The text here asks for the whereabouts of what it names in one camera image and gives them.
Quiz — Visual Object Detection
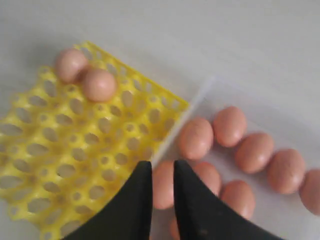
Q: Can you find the brown egg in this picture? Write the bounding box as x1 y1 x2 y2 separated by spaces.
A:
212 106 247 148
234 132 274 174
177 117 214 161
220 179 256 220
54 48 89 84
266 148 306 195
82 68 117 102
299 168 320 216
193 162 222 197
169 217 180 240
152 160 174 210

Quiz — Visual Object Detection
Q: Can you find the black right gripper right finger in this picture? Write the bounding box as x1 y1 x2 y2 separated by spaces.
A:
173 159 320 240

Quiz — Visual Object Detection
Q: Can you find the yellow plastic egg tray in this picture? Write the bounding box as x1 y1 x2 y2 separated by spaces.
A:
0 41 189 240

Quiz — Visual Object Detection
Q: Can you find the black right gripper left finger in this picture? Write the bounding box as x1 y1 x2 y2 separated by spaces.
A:
64 161 153 240

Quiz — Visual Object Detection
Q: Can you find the clear plastic container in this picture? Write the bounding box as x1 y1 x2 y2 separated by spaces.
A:
151 78 320 240

